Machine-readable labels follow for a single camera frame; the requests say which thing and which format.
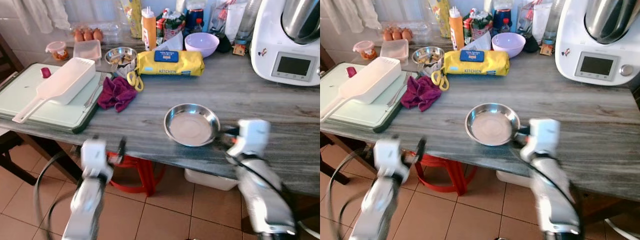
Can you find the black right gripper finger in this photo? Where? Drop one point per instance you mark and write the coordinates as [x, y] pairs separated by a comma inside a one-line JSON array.
[[516, 133], [221, 132]]

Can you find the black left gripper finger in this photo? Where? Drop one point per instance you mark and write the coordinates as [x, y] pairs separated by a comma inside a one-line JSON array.
[[421, 147], [121, 146]]

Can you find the round steel plate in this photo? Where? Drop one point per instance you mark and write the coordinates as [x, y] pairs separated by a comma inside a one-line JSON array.
[[492, 127], [192, 127]]

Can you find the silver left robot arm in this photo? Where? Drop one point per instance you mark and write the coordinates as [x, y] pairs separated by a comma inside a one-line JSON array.
[[380, 205], [87, 205]]

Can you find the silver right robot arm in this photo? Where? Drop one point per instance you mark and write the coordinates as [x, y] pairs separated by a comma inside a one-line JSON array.
[[550, 200], [260, 200]]

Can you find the red plastic stool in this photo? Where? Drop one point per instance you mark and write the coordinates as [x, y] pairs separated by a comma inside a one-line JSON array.
[[452, 175], [145, 175]]

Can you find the white plastic box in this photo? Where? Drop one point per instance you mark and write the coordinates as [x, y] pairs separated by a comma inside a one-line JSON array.
[[210, 179], [510, 179]]

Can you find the purple cloth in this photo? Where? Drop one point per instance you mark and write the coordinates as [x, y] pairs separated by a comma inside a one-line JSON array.
[[116, 92], [421, 92]]

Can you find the steel fork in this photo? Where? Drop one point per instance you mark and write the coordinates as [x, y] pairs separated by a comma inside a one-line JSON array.
[[398, 91], [95, 90]]

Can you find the yellow kitchen wipes pack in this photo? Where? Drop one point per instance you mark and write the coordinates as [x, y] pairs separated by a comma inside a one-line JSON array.
[[185, 64], [490, 64]]

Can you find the small brown tag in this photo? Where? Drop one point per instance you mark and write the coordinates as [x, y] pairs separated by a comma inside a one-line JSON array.
[[239, 49], [546, 49]]

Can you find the small black object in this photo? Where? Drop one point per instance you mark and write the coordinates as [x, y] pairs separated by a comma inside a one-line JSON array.
[[531, 45], [223, 45]]

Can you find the small steel bowl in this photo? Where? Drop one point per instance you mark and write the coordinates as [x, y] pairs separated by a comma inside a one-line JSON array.
[[427, 57], [120, 59]]

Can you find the lilac plastic bowl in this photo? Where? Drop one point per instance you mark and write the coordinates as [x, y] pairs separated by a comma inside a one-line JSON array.
[[201, 45], [508, 45]]

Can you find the white paper tissue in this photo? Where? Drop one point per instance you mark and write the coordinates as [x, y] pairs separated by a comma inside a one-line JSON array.
[[481, 44], [172, 45]]

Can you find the dark wooden table leg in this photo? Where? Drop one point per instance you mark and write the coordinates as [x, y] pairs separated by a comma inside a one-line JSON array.
[[605, 205], [305, 205]]

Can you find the clear plastic food container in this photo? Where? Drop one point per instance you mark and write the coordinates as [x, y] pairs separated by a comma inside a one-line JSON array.
[[394, 50], [87, 50]]

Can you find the small red object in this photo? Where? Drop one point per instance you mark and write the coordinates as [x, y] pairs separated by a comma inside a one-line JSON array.
[[45, 73], [351, 72]]

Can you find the white kitchen cooking machine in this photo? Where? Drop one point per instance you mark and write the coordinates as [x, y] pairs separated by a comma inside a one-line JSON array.
[[570, 35], [265, 35]]

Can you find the small red capped bottle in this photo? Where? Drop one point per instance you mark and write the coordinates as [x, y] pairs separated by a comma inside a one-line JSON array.
[[198, 27], [505, 26]]

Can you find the pale green cutting board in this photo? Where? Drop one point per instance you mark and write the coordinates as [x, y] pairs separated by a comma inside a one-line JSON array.
[[25, 95], [330, 85]]

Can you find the clear glass bottle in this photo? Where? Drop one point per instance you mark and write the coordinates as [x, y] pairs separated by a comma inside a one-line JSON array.
[[552, 25], [246, 25]]

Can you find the brown egg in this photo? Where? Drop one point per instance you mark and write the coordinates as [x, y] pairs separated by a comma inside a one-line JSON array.
[[88, 35], [387, 36], [78, 36], [407, 35], [397, 35], [98, 35]]

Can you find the dark green snack bag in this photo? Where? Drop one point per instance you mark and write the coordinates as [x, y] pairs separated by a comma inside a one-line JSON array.
[[172, 25], [480, 25]]

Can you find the clear plastic bag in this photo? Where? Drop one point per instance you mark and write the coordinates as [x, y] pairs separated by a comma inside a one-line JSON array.
[[230, 17], [537, 17]]

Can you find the pink lidded jar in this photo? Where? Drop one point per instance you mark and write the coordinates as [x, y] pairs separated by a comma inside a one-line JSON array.
[[364, 48], [56, 48]]

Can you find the orange squeeze sauce bottle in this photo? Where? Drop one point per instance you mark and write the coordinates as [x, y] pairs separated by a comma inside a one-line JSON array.
[[149, 32], [456, 32]]

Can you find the dark blue labelled jar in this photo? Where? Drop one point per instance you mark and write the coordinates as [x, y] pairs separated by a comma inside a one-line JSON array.
[[195, 15], [501, 14]]

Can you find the yellow food bag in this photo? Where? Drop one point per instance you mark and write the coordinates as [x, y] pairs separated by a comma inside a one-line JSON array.
[[134, 17], [442, 15]]

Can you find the white curtain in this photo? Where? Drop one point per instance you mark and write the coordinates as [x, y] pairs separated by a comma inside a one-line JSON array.
[[40, 12], [350, 12]]

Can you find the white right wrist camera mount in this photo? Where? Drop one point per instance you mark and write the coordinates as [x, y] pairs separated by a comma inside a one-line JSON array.
[[252, 135], [542, 135]]

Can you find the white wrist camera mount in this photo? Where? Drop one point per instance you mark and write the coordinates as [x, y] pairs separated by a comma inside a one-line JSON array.
[[387, 157], [542, 135], [93, 155], [252, 135]]

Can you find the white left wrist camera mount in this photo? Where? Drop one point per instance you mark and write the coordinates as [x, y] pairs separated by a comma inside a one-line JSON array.
[[387, 157], [93, 155]]

